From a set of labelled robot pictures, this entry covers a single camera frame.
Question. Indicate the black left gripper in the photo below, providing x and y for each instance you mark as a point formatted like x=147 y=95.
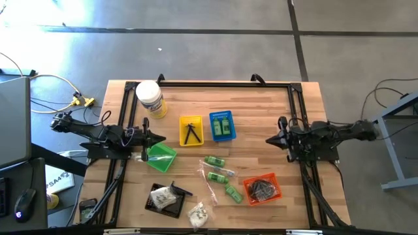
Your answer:
x=145 y=137

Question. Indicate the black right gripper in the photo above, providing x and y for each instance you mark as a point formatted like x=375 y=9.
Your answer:
x=289 y=140

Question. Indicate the bagged blue toothbrush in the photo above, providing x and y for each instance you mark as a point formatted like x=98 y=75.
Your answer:
x=225 y=170
x=160 y=158

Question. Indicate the dark blue razor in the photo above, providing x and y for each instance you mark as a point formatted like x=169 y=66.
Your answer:
x=196 y=134
x=186 y=135
x=181 y=190

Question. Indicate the green travel bottle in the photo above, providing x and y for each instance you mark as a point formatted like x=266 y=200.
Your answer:
x=226 y=126
x=234 y=193
x=217 y=178
x=217 y=127
x=215 y=161

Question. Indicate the bagged white vanity pack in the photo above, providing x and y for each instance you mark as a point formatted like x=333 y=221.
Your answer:
x=162 y=197
x=197 y=216

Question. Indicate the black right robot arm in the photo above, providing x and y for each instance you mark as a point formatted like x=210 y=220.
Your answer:
x=343 y=130

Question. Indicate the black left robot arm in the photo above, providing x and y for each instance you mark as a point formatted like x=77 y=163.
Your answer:
x=85 y=129

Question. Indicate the green plastic basket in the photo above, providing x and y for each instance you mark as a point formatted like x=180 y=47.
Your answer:
x=163 y=166

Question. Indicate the Lysol wipes canister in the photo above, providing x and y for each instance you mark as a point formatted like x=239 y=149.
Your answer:
x=150 y=98

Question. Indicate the yellow plastic basket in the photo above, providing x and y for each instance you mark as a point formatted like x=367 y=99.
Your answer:
x=196 y=120

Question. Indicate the blue plastic basket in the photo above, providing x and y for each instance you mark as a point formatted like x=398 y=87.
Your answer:
x=211 y=130

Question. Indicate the orange plastic basket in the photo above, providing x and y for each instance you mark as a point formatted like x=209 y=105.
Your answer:
x=246 y=191

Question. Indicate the black curved clamp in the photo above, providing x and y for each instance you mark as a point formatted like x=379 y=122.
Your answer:
x=258 y=79
x=160 y=78

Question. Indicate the bagged red toothbrush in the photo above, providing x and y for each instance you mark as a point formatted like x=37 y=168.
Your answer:
x=209 y=187

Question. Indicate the black plastic basket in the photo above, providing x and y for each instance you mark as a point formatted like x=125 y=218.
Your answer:
x=170 y=213

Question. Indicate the white power strip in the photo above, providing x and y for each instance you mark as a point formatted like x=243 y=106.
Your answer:
x=72 y=152

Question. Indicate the white booklet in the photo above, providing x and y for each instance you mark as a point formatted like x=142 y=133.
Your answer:
x=60 y=179

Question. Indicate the grey blue metal table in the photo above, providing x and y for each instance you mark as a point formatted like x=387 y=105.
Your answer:
x=391 y=153

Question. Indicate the black desk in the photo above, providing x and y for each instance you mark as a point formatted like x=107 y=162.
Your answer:
x=39 y=169

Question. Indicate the yellow cup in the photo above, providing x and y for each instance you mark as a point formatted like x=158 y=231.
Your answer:
x=52 y=200

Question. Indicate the black computer mouse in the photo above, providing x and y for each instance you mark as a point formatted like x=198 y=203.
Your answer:
x=24 y=205

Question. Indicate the black keyboard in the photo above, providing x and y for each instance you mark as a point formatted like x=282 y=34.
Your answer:
x=2 y=196

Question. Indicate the black table frame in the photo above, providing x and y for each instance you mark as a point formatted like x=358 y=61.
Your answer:
x=228 y=84

